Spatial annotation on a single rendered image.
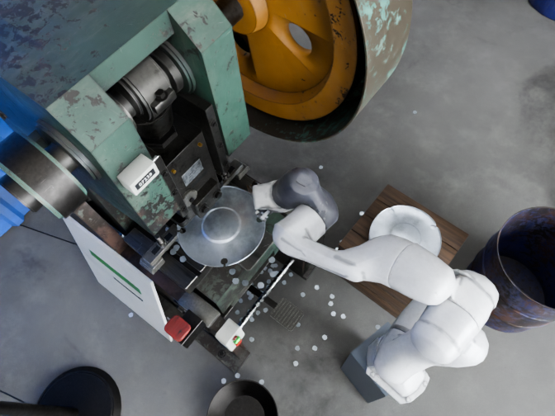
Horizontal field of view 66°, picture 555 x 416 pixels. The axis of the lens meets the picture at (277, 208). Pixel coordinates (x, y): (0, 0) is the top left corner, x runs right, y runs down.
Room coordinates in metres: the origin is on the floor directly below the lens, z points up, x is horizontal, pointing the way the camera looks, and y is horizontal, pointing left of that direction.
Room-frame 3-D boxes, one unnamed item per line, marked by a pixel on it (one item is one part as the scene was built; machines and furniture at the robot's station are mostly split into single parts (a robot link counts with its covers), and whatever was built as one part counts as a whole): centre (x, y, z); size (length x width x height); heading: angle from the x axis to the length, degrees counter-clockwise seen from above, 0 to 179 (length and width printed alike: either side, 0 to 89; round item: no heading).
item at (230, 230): (0.61, 0.19, 0.78); 0.29 x 0.29 x 0.01
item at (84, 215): (0.60, 0.57, 0.45); 0.92 x 0.12 x 0.90; 47
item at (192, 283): (0.70, 0.28, 0.68); 0.45 x 0.30 x 0.06; 137
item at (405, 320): (0.22, -0.35, 0.71); 0.18 x 0.11 x 0.25; 137
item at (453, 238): (0.66, -0.51, 0.18); 0.40 x 0.38 x 0.35; 45
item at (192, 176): (0.67, 0.25, 1.04); 0.17 x 0.15 x 0.30; 47
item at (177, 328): (0.30, 0.34, 0.72); 0.07 x 0.06 x 0.08; 47
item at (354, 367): (0.19, -0.32, 0.23); 0.18 x 0.18 x 0.45; 31
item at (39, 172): (0.53, 0.46, 1.31); 0.22 x 0.12 x 0.22; 47
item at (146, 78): (0.70, 0.28, 1.27); 0.21 x 0.12 x 0.34; 47
